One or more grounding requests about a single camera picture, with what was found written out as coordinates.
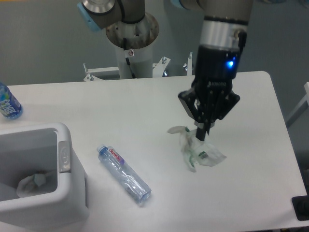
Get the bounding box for white left pedestal bracket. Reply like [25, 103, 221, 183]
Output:
[83, 63, 120, 82]

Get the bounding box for white right pedestal bracket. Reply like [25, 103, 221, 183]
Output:
[183, 51, 194, 76]

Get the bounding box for blue labelled water bottle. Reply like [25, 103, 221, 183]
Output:
[0, 82, 23, 120]

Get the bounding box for black cable on pedestal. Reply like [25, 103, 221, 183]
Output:
[122, 37, 136, 79]

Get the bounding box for white pedestal bracket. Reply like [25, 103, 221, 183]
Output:
[153, 57, 171, 78]
[183, 51, 194, 76]
[83, 63, 120, 82]

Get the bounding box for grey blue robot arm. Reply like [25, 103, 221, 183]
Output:
[77, 0, 253, 141]

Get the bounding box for white middle pedestal bracket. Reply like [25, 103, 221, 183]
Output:
[153, 57, 171, 78]

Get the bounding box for white plastic trash can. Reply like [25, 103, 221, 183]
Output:
[0, 123, 89, 231]

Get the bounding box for white frame at right edge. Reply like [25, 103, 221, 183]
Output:
[285, 82, 309, 128]

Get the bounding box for black clamp at table corner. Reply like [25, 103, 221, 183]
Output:
[292, 195, 309, 221]

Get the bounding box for clear plastic bottle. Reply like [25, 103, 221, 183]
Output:
[97, 144, 152, 204]

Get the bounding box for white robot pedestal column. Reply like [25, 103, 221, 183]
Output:
[106, 13, 159, 79]

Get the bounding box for white green wrapper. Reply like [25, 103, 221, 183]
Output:
[167, 126, 226, 173]

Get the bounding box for crumpled paper in bin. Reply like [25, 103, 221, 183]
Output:
[16, 171, 57, 198]

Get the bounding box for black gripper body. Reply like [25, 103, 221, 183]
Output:
[192, 45, 240, 104]

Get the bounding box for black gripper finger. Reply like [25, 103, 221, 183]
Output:
[204, 90, 240, 134]
[178, 88, 210, 141]

